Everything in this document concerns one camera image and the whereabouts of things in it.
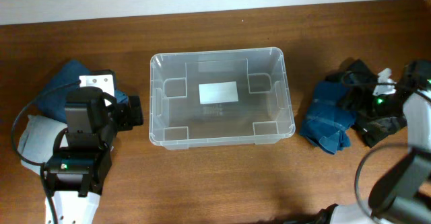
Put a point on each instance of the clear plastic storage bin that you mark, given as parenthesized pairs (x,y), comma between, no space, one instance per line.
(262,115)

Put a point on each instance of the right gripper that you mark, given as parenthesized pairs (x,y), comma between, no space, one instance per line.
(372,104)

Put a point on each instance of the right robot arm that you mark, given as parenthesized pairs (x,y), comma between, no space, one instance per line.
(396,196)

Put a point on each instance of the teal taped garment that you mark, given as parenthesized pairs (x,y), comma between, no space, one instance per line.
(325,123)

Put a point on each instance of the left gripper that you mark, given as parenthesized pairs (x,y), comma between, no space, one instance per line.
(135,109)

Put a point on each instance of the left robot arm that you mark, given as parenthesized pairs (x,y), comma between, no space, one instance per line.
(74,175)

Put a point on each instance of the small black taped garment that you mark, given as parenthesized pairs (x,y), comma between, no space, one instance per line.
(352,79)

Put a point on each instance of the light blue folded jeans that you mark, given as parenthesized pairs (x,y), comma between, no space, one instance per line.
(37,140)

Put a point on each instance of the white label in bin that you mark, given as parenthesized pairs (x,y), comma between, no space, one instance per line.
(217,93)

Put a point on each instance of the large black taped garment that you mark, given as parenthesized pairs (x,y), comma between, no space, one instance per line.
(373,129)

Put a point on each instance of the dark blue folded jeans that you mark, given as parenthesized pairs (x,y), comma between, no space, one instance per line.
(53,105)

